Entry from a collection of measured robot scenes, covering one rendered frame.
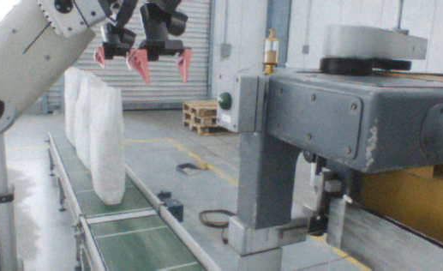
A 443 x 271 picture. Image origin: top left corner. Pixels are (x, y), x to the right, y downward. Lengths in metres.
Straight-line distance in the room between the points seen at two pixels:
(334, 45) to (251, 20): 8.72
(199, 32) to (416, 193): 8.10
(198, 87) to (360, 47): 8.18
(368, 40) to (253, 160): 0.27
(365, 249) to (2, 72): 0.88
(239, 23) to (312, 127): 8.72
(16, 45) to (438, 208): 0.94
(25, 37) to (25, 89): 0.13
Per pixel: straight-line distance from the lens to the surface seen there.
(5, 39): 1.06
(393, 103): 0.51
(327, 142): 0.54
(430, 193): 0.81
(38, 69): 1.07
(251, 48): 9.42
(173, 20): 1.09
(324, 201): 0.84
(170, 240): 2.18
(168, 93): 8.60
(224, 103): 0.65
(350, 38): 0.70
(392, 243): 0.71
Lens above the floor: 1.37
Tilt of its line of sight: 13 degrees down
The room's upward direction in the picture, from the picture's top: 3 degrees clockwise
